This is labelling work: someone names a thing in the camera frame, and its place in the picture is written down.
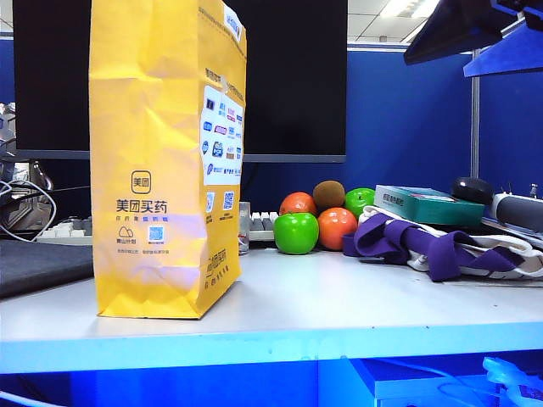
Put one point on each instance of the yellow paper bag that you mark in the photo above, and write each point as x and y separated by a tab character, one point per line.
144	127

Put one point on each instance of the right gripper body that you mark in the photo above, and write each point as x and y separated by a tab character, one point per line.
530	10

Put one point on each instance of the dark grey mat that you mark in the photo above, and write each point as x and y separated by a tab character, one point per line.
42	263

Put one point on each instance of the green apple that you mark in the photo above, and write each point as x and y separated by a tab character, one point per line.
296	233
360	201

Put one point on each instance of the metal partition post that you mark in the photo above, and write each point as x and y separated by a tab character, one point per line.
476	127

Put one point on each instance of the translucent plastic clip bundle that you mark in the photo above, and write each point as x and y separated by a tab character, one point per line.
509	375

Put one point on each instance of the brown kiwi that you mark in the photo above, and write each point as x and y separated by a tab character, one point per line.
328	195

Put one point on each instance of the black computer monitor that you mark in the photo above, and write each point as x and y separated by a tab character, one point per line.
292	106

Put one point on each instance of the green medicine box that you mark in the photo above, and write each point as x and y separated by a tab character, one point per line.
428	205

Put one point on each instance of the grey and white keyboard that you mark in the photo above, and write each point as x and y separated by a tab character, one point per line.
263	224

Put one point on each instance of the clear glass cup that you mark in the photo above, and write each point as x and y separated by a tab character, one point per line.
244	229

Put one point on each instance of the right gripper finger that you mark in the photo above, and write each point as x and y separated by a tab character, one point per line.
462	29
513	55

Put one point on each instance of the orange fruit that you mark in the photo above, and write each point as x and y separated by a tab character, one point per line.
297	203
337	226

